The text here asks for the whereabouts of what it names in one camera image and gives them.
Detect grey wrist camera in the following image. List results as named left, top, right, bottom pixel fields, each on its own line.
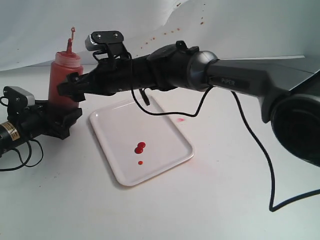
left=84, top=30, right=124, bottom=52
left=3, top=86, right=36, bottom=112

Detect white paper backdrop sheet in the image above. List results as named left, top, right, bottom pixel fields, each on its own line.
left=0, top=0, right=320, bottom=71

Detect white rectangular tray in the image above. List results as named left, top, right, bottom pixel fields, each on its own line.
left=89, top=99, right=195, bottom=187

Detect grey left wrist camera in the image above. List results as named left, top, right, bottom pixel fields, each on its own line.
left=3, top=86, right=36, bottom=112

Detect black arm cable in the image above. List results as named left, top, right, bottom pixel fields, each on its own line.
left=0, top=96, right=44, bottom=172
left=92, top=49, right=320, bottom=213

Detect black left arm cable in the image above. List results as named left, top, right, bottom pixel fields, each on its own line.
left=0, top=96, right=44, bottom=172

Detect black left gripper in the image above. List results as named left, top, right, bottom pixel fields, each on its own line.
left=7, top=100, right=83, bottom=140

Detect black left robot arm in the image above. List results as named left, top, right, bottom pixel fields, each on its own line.
left=0, top=100, right=83, bottom=155

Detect red sauce drops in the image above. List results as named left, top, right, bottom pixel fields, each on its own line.
left=134, top=141, right=146, bottom=155

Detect red sauce squeeze bottle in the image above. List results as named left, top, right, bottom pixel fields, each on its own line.
left=48, top=26, right=84, bottom=110

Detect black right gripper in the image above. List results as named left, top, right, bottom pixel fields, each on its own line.
left=56, top=56, right=155, bottom=102

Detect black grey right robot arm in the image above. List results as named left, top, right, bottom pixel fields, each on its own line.
left=57, top=41, right=320, bottom=166

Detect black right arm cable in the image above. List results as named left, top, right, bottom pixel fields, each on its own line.
left=92, top=49, right=320, bottom=213

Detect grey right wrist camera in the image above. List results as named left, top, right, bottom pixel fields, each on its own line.
left=84, top=30, right=124, bottom=52

